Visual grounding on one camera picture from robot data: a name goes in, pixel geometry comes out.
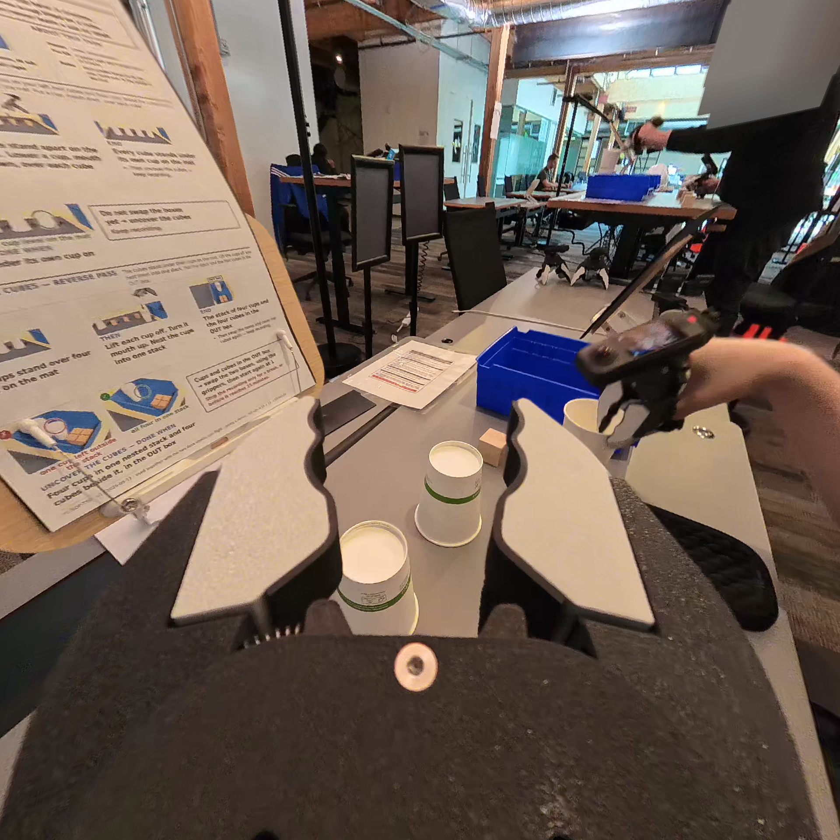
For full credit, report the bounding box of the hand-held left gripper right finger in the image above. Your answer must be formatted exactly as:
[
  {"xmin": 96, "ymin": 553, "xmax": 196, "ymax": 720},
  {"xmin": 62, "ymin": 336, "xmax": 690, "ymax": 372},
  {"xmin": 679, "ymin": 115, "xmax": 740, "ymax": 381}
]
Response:
[{"xmin": 491, "ymin": 398, "xmax": 657, "ymax": 643}]

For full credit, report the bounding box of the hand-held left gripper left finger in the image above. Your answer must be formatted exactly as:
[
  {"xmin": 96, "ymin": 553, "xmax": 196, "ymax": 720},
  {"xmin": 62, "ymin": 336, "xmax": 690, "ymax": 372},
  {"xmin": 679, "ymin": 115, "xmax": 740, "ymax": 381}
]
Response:
[{"xmin": 169, "ymin": 395, "xmax": 344, "ymax": 639}]

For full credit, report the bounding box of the black light stand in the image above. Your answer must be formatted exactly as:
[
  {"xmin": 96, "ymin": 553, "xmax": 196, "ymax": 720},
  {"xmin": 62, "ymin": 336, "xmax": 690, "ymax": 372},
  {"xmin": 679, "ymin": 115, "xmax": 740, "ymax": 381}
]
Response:
[{"xmin": 277, "ymin": 0, "xmax": 365, "ymax": 378}]

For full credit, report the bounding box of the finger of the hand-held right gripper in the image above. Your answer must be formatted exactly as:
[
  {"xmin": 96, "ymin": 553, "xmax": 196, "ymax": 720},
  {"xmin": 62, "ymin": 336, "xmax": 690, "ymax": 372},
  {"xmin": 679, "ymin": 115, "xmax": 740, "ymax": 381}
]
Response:
[
  {"xmin": 596, "ymin": 381, "xmax": 627, "ymax": 434},
  {"xmin": 608, "ymin": 407, "xmax": 648, "ymax": 450}
]

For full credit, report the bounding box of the person's right forearm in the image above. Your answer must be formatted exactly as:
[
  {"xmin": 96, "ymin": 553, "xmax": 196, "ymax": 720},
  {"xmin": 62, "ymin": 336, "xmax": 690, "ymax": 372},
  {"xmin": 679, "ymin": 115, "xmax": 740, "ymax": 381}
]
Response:
[{"xmin": 755, "ymin": 338, "xmax": 840, "ymax": 522}]

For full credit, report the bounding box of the silver ceiling duct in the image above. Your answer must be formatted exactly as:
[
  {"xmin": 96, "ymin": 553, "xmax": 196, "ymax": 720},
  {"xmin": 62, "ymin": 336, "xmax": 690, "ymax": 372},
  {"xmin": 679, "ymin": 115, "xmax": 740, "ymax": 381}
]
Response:
[{"xmin": 341, "ymin": 0, "xmax": 506, "ymax": 34}]

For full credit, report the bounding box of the wooden clipboard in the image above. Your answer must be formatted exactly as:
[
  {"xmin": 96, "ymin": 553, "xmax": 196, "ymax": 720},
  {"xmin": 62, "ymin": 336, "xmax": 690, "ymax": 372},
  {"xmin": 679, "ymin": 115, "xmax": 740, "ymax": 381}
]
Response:
[{"xmin": 0, "ymin": 213, "xmax": 327, "ymax": 555}]

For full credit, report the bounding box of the wooden top table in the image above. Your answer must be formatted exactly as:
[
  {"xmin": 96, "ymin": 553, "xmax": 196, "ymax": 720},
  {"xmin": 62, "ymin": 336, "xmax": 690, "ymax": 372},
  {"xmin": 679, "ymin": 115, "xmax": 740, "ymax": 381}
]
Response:
[{"xmin": 548, "ymin": 190, "xmax": 736, "ymax": 277}]

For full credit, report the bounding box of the acrylic sheet with printed paper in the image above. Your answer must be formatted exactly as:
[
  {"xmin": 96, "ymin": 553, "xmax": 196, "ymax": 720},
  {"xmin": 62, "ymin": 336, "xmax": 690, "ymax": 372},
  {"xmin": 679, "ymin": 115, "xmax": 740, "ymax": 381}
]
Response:
[{"xmin": 341, "ymin": 338, "xmax": 479, "ymax": 412}]

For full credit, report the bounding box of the black chair back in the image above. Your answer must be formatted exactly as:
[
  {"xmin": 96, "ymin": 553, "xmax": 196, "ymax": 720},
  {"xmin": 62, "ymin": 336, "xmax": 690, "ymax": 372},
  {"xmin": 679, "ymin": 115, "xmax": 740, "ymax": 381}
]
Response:
[{"xmin": 444, "ymin": 201, "xmax": 508, "ymax": 314}]

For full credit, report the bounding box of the idle gripper tool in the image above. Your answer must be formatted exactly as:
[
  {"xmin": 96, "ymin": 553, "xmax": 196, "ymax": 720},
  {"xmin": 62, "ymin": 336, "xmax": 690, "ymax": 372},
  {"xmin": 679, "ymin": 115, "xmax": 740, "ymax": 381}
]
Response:
[
  {"xmin": 535, "ymin": 246, "xmax": 572, "ymax": 287},
  {"xmin": 570, "ymin": 248, "xmax": 613, "ymax": 290}
]

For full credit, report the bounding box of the black framed floor sign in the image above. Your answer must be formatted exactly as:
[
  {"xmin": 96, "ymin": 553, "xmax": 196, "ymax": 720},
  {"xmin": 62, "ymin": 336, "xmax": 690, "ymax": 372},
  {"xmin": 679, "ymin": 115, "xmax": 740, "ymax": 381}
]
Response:
[
  {"xmin": 350, "ymin": 155, "xmax": 396, "ymax": 361},
  {"xmin": 398, "ymin": 145, "xmax": 447, "ymax": 304}
]

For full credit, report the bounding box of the printed instruction sheet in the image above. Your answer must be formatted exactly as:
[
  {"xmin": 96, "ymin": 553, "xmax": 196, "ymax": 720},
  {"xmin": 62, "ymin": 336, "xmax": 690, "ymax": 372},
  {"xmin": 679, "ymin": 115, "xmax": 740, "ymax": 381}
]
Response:
[{"xmin": 0, "ymin": 0, "xmax": 317, "ymax": 534}]

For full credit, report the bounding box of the tilted wooden board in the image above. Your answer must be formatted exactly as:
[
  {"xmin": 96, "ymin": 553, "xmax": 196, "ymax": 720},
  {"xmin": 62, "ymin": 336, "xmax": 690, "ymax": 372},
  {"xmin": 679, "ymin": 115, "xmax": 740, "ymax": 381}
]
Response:
[{"xmin": 579, "ymin": 202, "xmax": 737, "ymax": 340}]

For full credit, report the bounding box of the person's right hand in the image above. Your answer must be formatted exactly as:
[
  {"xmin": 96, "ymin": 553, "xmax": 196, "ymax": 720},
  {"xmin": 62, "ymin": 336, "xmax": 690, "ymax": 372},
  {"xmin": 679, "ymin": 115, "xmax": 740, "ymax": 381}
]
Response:
[{"xmin": 675, "ymin": 340, "xmax": 774, "ymax": 422}]

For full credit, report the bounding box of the wooden support post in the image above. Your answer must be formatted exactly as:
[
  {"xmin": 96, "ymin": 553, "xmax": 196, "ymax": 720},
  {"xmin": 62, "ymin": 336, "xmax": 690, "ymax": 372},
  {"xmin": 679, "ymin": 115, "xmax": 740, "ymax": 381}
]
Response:
[
  {"xmin": 478, "ymin": 25, "xmax": 513, "ymax": 198},
  {"xmin": 169, "ymin": 0, "xmax": 257, "ymax": 217}
]

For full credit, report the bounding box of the white paper cup green band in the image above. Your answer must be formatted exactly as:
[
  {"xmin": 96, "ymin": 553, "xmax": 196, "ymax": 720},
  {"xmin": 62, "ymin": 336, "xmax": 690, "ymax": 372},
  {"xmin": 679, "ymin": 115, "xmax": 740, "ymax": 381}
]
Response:
[
  {"xmin": 336, "ymin": 520, "xmax": 420, "ymax": 636},
  {"xmin": 562, "ymin": 397, "xmax": 632, "ymax": 462},
  {"xmin": 414, "ymin": 440, "xmax": 484, "ymax": 548}
]

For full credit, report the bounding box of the black table cable hatch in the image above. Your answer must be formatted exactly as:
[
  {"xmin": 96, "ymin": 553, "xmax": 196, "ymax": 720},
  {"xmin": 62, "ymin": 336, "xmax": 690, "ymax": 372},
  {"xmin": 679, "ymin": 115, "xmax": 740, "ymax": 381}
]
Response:
[{"xmin": 320, "ymin": 392, "xmax": 379, "ymax": 435}]

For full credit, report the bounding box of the black mesh pad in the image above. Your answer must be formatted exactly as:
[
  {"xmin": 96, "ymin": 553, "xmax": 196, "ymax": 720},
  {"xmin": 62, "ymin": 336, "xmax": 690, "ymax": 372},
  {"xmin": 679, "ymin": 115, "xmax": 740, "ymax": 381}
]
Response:
[{"xmin": 648, "ymin": 504, "xmax": 780, "ymax": 632}]

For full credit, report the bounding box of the blue plastic bin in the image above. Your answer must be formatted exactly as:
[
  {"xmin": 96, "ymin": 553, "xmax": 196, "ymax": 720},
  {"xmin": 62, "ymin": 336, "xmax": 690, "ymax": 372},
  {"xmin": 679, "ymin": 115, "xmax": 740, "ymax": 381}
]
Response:
[
  {"xmin": 585, "ymin": 174, "xmax": 660, "ymax": 200},
  {"xmin": 476, "ymin": 326, "xmax": 603, "ymax": 422}
]

